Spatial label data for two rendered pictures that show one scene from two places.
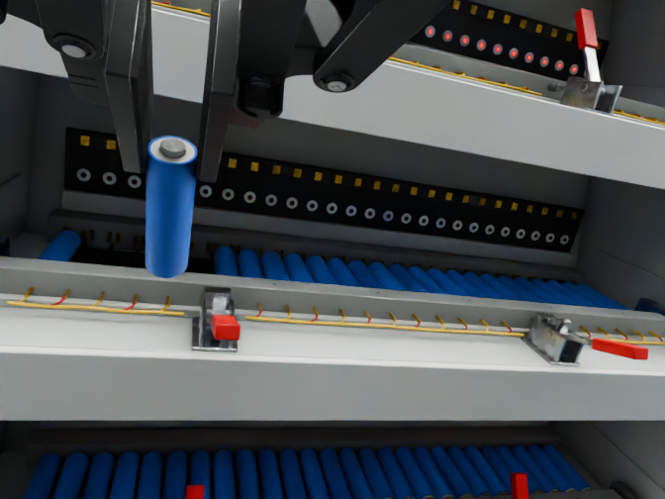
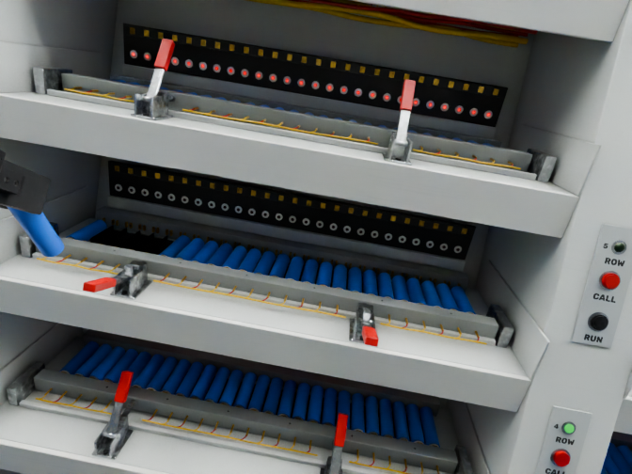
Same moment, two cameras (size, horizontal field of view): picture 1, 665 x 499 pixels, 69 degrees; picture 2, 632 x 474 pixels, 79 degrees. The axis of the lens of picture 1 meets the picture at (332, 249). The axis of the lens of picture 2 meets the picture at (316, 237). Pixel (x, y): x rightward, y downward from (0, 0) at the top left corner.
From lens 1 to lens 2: 0.27 m
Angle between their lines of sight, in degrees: 19
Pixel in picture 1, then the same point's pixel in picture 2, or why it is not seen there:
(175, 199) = (23, 221)
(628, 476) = (471, 444)
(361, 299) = (231, 277)
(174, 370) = (98, 305)
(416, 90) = (244, 150)
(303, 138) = not seen: hidden behind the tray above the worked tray
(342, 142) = not seen: hidden behind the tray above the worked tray
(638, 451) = (480, 426)
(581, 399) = (374, 370)
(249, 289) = (162, 264)
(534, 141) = (338, 181)
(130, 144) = not seen: outside the picture
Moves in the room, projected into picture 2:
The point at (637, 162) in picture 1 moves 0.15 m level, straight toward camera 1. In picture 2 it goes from (432, 199) to (321, 176)
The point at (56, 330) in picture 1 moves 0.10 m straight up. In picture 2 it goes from (54, 275) to (61, 188)
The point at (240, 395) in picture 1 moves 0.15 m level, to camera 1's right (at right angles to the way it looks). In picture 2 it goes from (135, 323) to (254, 367)
